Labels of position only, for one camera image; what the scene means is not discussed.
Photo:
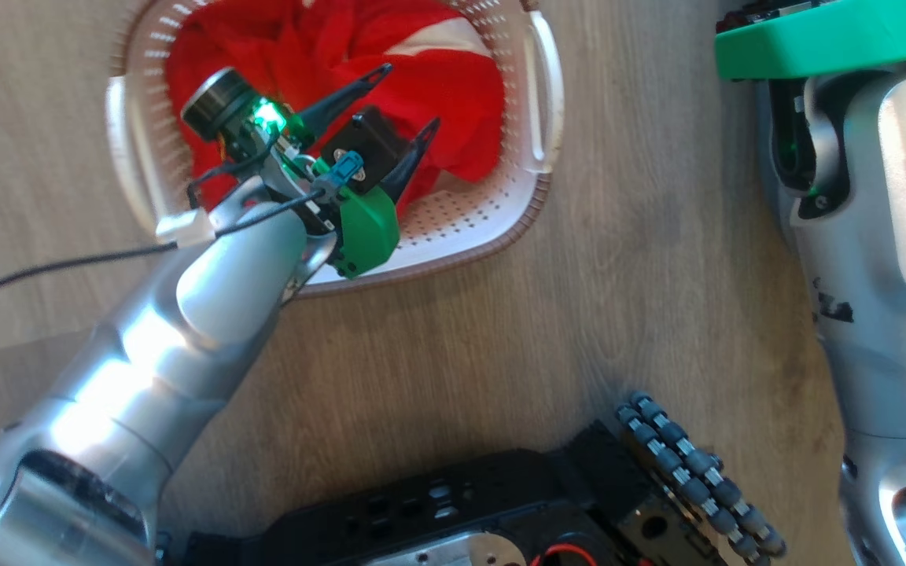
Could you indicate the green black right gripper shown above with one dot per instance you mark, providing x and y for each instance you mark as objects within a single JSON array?
[{"x": 830, "y": 39}]

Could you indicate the white perforated laundry basket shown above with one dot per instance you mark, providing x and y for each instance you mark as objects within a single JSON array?
[{"x": 461, "y": 220}]

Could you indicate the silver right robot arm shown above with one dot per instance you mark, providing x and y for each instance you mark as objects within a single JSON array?
[{"x": 885, "y": 236}]

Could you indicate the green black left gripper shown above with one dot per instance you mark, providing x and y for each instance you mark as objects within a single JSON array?
[{"x": 366, "y": 228}]

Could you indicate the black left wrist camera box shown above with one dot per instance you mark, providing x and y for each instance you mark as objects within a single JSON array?
[{"x": 362, "y": 145}]

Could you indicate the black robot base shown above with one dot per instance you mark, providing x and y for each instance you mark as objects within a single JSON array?
[{"x": 437, "y": 511}]

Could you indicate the plain red garment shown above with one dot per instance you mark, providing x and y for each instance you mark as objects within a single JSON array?
[{"x": 248, "y": 39}]

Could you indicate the red white striped garment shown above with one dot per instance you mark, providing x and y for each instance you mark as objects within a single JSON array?
[{"x": 453, "y": 86}]

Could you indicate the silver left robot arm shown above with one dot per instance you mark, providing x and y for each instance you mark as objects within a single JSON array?
[{"x": 146, "y": 369}]

